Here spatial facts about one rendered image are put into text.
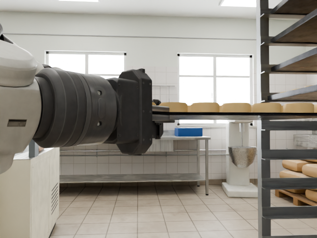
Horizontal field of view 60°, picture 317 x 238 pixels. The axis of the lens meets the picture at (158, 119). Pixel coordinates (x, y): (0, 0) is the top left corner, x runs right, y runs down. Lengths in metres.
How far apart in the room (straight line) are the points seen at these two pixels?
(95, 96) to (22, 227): 1.77
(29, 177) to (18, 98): 1.70
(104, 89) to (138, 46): 4.71
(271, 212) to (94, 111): 0.77
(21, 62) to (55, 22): 5.08
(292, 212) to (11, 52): 0.91
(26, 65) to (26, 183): 1.72
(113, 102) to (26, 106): 0.10
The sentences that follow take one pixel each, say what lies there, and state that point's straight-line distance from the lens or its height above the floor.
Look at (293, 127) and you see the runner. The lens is 0.97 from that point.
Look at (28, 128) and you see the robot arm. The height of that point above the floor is 1.05.
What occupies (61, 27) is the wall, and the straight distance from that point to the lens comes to 5.29.
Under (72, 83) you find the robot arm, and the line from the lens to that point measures 0.30.
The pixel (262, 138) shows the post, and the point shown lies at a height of 1.01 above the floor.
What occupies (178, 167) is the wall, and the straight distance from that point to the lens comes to 4.93.
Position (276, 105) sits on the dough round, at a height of 1.09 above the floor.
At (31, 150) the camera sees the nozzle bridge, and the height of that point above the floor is 0.88.
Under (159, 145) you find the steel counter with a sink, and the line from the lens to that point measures 4.23.
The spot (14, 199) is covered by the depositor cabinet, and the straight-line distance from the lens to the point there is 2.01.
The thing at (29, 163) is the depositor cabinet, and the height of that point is 0.81.
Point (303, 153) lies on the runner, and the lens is 0.99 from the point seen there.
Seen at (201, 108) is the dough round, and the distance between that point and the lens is 0.47.
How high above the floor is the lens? 1.05
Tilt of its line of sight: 1 degrees up
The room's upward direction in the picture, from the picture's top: straight up
